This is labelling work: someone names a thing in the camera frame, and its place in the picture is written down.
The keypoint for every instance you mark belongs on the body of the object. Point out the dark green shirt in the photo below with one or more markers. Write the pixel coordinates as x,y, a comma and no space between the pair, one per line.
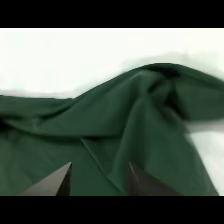
133,110

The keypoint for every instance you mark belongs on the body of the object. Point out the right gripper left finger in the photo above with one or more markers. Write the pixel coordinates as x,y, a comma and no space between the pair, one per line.
56,183

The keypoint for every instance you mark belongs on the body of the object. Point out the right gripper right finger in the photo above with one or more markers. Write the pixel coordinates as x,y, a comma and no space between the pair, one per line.
143,185

